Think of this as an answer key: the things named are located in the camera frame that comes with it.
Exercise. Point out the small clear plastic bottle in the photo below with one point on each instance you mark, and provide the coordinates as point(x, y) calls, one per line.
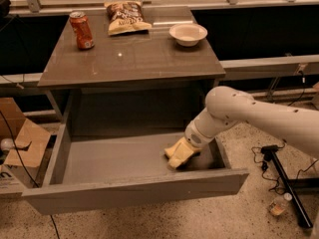
point(279, 204)

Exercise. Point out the grey open top drawer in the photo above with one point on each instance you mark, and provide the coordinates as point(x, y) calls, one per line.
point(109, 152)

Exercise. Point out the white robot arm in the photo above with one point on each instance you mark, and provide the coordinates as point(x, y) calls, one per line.
point(225, 107)

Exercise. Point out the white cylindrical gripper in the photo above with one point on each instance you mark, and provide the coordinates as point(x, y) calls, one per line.
point(194, 136)

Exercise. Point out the brown cardboard box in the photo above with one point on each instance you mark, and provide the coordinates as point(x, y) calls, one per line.
point(23, 144)

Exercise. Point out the grey cabinet counter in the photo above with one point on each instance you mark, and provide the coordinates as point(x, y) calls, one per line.
point(128, 60)

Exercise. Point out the white bowl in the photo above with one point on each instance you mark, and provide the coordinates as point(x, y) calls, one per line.
point(188, 35)

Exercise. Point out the yellow sponge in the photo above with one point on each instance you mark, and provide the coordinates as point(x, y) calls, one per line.
point(176, 156)

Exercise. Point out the orange soda can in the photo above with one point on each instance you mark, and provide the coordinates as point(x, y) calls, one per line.
point(80, 25)

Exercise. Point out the black floor stand bar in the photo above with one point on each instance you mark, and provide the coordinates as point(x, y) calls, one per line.
point(293, 186)

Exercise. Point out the brown chip bag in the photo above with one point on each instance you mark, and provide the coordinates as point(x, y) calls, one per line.
point(125, 17)

